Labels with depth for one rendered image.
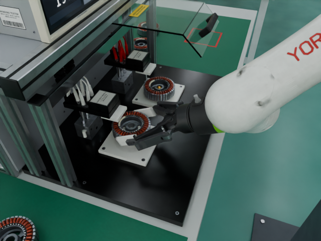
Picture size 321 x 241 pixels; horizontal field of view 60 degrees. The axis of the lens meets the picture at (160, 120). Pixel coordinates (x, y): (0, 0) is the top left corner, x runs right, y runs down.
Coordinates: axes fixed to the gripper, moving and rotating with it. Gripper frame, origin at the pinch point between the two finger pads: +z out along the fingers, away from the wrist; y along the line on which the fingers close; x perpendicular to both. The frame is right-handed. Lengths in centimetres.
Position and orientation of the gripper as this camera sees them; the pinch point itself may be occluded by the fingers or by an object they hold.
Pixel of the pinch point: (132, 126)
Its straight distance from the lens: 81.1
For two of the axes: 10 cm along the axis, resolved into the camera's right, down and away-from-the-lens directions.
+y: -3.4, 6.4, -6.8
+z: -8.3, 1.3, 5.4
